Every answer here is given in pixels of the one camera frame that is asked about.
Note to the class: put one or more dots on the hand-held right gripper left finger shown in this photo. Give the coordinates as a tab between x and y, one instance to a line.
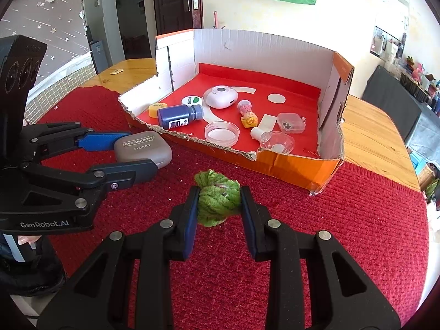
191	223

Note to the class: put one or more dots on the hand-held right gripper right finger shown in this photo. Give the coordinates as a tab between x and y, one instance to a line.
248	227

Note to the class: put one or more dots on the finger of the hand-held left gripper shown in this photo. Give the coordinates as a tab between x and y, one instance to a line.
134	172
99	141

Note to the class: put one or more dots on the grey eye shadow case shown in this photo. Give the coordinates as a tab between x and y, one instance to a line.
144	147

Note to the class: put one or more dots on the green yarn ball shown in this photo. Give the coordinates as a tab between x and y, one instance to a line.
216	196

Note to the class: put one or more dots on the yellow round jar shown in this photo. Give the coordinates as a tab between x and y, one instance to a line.
158	109

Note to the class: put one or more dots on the green and white round tin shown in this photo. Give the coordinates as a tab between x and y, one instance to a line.
192	100

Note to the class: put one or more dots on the clear round plastic dish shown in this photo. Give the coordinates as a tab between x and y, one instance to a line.
221	132

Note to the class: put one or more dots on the small clear plastic case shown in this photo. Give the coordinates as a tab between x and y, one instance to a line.
290	123

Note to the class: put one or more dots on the pink and yellow doll toy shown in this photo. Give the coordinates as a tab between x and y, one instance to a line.
247	115

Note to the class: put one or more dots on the white rounded small device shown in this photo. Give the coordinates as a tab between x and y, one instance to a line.
220	98

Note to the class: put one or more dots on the orange cardboard box red bottom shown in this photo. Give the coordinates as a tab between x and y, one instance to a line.
292	89

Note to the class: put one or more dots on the person's left hand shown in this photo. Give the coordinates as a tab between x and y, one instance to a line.
26	240

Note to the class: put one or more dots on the dark blue bottle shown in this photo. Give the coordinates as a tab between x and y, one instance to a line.
175	117

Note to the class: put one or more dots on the grey-blue water dispenser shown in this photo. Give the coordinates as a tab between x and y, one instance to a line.
99	56

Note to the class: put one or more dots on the clear perfume bottle white cap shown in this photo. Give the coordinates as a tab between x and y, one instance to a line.
275	141

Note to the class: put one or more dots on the red knitted mat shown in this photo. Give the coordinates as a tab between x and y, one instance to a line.
343	230

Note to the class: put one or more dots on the dark wooden door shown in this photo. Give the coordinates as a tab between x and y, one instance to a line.
172	0

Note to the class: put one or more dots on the pink coat rack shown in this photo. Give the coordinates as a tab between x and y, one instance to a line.
216	20

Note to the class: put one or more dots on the cluttered toy shelf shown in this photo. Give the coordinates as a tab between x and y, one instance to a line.
412	75

